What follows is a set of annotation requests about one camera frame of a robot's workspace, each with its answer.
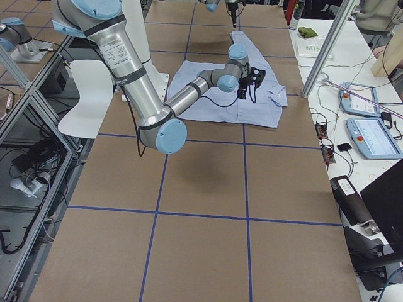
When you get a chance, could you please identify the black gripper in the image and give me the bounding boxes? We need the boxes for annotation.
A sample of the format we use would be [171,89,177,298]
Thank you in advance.
[237,67,252,99]
[227,0,239,28]

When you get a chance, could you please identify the light blue striped shirt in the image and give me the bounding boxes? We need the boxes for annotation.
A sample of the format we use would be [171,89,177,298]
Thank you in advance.
[179,31,288,128]

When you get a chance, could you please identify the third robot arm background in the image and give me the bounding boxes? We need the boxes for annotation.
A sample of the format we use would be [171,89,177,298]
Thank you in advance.
[1,17,53,63]

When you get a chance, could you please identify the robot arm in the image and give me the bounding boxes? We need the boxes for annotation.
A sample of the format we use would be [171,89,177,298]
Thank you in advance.
[52,1,251,154]
[198,0,241,28]

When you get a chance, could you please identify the green cloth pouch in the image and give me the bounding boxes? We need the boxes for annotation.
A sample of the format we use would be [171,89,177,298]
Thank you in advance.
[297,27,318,38]

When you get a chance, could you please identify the clear plastic MINI bag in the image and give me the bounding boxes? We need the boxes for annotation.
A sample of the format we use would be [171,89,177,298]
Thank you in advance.
[295,33,326,58]

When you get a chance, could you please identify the orange circuit board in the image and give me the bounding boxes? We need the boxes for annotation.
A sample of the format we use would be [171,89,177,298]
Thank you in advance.
[315,123,328,138]

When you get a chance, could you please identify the upper teach pendant tablet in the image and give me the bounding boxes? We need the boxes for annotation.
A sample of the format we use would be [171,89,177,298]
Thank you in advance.
[339,82,381,118]

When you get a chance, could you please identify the teach pendant tablet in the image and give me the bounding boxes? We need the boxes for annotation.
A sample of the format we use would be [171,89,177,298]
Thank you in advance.
[346,117,402,160]
[339,82,381,118]

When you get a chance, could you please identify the small black phone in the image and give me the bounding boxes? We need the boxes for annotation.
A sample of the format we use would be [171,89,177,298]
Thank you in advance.
[337,143,352,152]

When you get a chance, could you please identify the reacher grabber stick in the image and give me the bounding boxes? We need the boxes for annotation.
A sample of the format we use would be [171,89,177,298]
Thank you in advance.
[321,75,402,119]

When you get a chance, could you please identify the seated person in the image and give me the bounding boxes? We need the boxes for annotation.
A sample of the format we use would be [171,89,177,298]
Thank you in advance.
[372,45,392,60]

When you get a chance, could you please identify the lower teach pendant tablet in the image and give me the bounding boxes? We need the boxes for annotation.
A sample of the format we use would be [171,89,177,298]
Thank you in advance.
[346,117,402,160]

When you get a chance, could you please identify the white plastic chair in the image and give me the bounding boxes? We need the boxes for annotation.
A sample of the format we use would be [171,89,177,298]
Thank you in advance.
[58,60,113,139]

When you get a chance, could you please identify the black laptop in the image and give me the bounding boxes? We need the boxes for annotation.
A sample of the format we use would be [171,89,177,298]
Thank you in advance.
[360,160,402,245]

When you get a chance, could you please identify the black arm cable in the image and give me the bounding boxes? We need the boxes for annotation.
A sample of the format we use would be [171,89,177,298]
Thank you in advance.
[135,78,259,157]

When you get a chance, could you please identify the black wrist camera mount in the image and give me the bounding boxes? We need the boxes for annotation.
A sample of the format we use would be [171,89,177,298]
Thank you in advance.
[249,67,266,89]

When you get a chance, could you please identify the aluminium frame post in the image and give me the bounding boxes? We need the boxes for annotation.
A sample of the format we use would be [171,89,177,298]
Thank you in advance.
[302,0,355,98]

